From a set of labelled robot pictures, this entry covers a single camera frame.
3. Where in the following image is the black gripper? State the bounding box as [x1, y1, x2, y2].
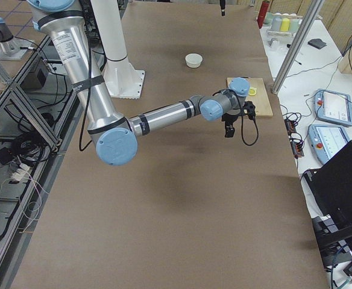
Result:
[221, 113, 239, 138]
[219, 0, 226, 16]

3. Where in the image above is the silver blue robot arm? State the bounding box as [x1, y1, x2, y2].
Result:
[29, 1, 256, 166]

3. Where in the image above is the wooden cutting board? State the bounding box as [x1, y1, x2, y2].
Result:
[239, 78, 273, 117]

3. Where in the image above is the lemon slice near knife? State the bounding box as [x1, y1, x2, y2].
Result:
[248, 87, 257, 96]

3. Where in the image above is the red cylinder cup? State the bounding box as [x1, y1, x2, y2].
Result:
[257, 0, 270, 29]

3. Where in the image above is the grey cup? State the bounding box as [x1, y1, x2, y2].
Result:
[270, 16, 282, 31]

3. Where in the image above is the white ceramic bowl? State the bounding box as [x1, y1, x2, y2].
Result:
[184, 53, 203, 69]

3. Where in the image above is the yellow cup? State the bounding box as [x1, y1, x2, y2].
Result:
[280, 17, 290, 32]

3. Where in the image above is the light blue cup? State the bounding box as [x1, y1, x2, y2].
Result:
[289, 19, 300, 33]

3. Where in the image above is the blue teach pendant near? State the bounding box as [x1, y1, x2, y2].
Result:
[308, 125, 350, 164]

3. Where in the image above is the blue teach pendant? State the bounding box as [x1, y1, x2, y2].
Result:
[308, 125, 350, 164]
[314, 89, 352, 126]

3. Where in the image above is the blue teach pendant far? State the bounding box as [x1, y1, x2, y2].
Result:
[314, 89, 352, 126]

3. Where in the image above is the small black pad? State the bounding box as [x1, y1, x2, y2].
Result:
[307, 39, 327, 49]

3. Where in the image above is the black monitor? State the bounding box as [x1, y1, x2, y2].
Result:
[303, 140, 352, 226]

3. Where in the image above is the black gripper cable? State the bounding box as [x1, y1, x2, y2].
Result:
[236, 96, 260, 148]

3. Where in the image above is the aluminium frame post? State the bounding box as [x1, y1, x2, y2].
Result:
[271, 0, 325, 95]

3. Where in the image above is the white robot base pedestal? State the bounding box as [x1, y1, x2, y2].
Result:
[90, 0, 145, 99]

